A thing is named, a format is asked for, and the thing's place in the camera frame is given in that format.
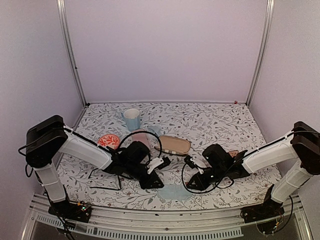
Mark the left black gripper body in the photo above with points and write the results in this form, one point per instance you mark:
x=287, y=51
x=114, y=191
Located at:
x=152, y=175

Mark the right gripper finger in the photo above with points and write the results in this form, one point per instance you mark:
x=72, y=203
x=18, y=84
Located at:
x=205, y=187
x=195, y=181

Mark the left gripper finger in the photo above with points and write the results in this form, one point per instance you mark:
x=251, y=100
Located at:
x=146, y=183
x=156, y=182

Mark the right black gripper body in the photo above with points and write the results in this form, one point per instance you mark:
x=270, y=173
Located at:
x=212, y=179

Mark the light blue cleaning cloth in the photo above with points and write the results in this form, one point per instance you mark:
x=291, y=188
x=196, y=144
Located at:
x=174, y=192

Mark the brown plaid glasses case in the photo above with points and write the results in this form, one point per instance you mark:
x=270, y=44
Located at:
x=175, y=145

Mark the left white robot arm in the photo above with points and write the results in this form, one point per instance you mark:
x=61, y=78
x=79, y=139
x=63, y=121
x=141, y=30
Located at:
x=52, y=136

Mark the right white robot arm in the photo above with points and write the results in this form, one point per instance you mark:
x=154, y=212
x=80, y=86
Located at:
x=301, y=144

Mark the pink translucent sunglasses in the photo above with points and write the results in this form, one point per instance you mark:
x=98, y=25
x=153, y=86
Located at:
x=233, y=153

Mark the pink glasses case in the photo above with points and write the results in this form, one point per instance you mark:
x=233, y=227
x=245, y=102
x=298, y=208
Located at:
x=140, y=136

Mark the small blue cloth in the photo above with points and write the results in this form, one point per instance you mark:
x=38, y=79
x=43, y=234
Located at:
x=156, y=130

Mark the red patterned bowl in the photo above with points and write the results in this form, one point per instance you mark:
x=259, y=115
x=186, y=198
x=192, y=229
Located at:
x=109, y=140

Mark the light blue mug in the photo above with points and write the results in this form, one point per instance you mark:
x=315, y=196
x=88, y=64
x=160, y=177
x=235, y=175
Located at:
x=132, y=119

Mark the black frame glasses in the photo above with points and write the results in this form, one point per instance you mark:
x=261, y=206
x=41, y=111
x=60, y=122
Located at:
x=100, y=180

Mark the front aluminium rail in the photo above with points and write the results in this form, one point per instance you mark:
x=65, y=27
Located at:
x=108, y=223

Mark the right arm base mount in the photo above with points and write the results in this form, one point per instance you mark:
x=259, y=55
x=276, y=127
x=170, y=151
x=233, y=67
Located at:
x=268, y=209

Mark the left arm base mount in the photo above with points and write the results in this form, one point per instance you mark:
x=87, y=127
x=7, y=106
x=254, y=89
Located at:
x=65, y=209

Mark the left aluminium frame post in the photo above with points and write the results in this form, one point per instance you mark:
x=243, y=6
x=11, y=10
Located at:
x=61, y=7

